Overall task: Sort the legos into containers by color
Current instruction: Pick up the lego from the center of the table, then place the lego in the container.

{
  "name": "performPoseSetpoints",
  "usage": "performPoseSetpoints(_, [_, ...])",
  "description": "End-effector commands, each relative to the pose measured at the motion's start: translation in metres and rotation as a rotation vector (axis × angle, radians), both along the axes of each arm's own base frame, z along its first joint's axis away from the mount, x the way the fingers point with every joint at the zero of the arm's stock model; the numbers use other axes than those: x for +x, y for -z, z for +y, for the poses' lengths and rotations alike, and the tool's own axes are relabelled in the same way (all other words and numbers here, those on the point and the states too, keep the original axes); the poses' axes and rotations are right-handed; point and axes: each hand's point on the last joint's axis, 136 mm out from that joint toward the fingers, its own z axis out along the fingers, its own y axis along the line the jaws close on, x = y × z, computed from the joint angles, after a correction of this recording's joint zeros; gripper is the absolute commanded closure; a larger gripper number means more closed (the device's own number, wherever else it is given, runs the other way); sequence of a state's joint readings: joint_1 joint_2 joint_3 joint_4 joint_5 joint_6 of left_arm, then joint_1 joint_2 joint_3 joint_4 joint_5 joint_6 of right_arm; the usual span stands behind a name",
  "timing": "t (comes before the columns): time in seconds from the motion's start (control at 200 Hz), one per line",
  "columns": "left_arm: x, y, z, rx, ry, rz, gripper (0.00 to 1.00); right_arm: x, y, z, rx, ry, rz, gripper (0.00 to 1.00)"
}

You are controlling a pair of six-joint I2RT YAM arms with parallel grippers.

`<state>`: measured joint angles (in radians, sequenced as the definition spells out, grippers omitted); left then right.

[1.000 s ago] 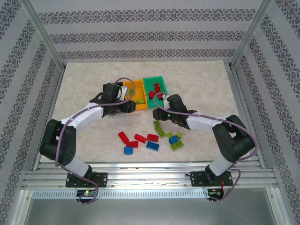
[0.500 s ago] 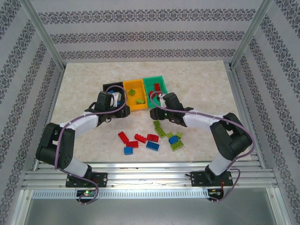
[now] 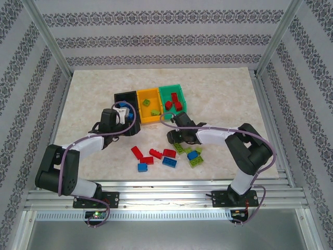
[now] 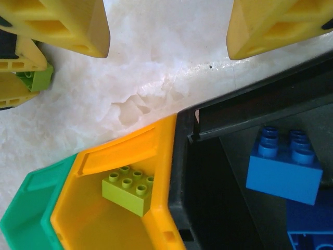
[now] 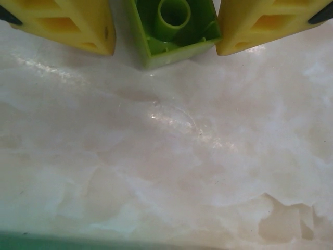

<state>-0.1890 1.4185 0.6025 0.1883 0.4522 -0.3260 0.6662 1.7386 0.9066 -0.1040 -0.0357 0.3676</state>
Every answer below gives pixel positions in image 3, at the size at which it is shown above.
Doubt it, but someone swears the aluminium frame side rail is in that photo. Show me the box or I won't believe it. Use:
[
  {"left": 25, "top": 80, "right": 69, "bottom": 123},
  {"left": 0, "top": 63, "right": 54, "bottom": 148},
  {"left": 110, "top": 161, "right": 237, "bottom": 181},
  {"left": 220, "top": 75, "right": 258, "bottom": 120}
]
[
  {"left": 250, "top": 69, "right": 295, "bottom": 184},
  {"left": 48, "top": 75, "right": 73, "bottom": 146}
]

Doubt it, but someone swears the aluminium frame post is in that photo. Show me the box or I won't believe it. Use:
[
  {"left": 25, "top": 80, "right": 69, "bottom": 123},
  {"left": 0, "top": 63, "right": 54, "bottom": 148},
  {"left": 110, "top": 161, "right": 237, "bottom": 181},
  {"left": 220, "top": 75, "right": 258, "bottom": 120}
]
[
  {"left": 22, "top": 0, "right": 73, "bottom": 79},
  {"left": 254, "top": 0, "right": 304, "bottom": 77}
]

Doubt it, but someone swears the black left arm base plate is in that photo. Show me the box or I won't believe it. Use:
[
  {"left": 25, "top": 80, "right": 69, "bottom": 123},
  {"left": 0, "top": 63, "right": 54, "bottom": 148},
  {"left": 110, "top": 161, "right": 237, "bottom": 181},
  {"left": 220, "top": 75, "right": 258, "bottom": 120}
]
[{"left": 72, "top": 192, "right": 120, "bottom": 209}]

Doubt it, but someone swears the long blue lego brick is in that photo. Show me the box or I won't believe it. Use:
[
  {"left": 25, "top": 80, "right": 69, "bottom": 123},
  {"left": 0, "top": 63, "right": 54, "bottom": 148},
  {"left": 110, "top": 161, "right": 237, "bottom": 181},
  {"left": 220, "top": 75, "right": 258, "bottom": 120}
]
[{"left": 162, "top": 156, "right": 178, "bottom": 169}]

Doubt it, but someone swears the wide aluminium mounting rail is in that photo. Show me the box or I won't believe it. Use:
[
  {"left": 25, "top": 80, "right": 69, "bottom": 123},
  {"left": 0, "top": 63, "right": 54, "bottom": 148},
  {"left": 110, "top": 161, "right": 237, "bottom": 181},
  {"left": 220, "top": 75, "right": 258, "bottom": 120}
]
[{"left": 24, "top": 179, "right": 308, "bottom": 211}]

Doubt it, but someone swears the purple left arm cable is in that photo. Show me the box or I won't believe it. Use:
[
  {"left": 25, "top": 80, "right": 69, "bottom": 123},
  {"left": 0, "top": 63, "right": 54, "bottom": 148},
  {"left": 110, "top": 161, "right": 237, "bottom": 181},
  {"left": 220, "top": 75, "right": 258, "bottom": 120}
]
[{"left": 58, "top": 101, "right": 138, "bottom": 229}]

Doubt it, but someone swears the black plastic bin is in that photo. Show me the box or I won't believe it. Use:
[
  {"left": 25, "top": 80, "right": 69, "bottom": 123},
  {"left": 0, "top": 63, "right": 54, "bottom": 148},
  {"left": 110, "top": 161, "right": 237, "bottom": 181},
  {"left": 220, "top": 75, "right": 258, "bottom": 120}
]
[{"left": 113, "top": 91, "right": 142, "bottom": 131}]

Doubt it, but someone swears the green plastic bin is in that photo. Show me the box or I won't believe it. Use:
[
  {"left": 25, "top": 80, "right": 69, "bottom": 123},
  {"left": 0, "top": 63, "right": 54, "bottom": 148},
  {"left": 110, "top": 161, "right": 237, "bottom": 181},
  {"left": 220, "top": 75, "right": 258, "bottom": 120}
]
[{"left": 158, "top": 83, "right": 188, "bottom": 116}]

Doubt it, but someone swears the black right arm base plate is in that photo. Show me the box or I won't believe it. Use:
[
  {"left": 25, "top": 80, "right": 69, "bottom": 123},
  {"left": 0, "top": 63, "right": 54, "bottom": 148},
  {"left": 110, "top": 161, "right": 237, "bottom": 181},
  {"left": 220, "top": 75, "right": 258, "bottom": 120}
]
[{"left": 212, "top": 190, "right": 260, "bottom": 208}]

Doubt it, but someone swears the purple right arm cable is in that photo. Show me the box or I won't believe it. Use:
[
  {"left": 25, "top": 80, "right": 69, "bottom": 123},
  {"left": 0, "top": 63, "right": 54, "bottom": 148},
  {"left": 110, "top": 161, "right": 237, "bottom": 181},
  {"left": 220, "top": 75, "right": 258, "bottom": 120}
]
[{"left": 159, "top": 111, "right": 277, "bottom": 227}]

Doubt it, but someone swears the yellow plastic bin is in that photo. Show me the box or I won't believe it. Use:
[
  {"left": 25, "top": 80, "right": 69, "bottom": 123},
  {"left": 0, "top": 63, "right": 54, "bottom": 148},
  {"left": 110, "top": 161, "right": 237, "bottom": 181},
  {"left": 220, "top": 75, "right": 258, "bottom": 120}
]
[{"left": 136, "top": 87, "right": 164, "bottom": 124}]

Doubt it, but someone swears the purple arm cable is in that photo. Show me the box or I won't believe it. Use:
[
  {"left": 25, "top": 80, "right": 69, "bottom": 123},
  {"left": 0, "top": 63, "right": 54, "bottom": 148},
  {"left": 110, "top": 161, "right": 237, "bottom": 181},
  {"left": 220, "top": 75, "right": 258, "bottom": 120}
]
[
  {"left": 58, "top": 101, "right": 138, "bottom": 229},
  {"left": 159, "top": 111, "right": 277, "bottom": 227}
]

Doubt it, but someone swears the slotted grey cable duct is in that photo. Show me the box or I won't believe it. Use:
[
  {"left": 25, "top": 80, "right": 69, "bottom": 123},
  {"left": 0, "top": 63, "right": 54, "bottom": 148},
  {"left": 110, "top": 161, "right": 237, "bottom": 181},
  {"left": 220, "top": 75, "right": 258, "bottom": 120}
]
[{"left": 35, "top": 210, "right": 232, "bottom": 221}]

